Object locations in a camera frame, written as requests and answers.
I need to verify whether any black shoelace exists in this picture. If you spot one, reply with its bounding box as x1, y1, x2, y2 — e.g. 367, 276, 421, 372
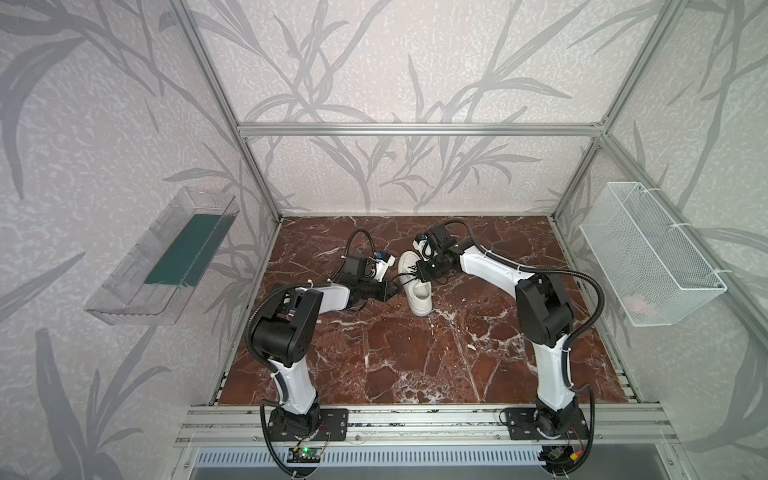
395, 266, 431, 298

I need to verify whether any white sneaker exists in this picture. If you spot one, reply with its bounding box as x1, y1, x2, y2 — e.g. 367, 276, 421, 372
397, 251, 433, 317

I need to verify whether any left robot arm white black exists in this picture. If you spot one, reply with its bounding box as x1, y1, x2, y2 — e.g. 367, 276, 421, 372
244, 229, 399, 441

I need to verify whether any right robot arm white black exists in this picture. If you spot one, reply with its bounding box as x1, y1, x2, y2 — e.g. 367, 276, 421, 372
413, 218, 606, 439

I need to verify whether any left green circuit board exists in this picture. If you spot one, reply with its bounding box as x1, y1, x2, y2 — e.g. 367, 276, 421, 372
285, 446, 326, 464

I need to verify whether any pink item in basket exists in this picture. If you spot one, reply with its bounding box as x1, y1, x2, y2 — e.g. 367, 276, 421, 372
622, 294, 652, 316

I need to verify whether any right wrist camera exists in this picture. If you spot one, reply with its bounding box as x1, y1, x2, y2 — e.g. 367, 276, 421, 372
413, 225, 457, 259

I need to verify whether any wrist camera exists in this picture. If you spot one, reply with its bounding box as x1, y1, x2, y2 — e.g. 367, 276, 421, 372
413, 225, 457, 259
366, 252, 396, 282

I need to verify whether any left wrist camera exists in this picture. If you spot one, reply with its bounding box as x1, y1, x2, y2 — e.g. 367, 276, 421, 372
366, 252, 396, 282

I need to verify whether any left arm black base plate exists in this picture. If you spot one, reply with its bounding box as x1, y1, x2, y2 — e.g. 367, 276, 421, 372
267, 408, 349, 442

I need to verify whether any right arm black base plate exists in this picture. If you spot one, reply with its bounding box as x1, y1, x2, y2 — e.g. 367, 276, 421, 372
500, 407, 590, 442

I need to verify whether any aluminium frame crossbar back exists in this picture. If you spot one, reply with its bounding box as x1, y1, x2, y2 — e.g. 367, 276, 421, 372
237, 122, 602, 138

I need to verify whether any clear plastic wall bin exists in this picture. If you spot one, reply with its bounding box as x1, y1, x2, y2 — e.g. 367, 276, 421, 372
84, 187, 240, 326

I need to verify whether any right circuit board with wires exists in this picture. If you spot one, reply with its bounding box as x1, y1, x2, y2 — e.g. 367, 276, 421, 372
539, 445, 584, 467

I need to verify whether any white wire mesh basket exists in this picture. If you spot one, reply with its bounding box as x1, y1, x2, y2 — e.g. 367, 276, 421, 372
580, 182, 727, 327

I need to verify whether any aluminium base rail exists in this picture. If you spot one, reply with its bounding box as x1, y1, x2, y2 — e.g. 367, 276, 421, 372
174, 403, 679, 448

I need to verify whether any aluminium frame post back left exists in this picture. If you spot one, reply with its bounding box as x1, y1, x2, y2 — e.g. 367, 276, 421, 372
170, 0, 282, 223

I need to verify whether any aluminium frame post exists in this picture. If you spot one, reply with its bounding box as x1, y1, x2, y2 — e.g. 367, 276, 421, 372
550, 0, 688, 222
170, 0, 282, 223

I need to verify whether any aluminium frame post back right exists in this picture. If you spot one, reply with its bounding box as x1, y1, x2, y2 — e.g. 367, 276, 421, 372
550, 0, 688, 222

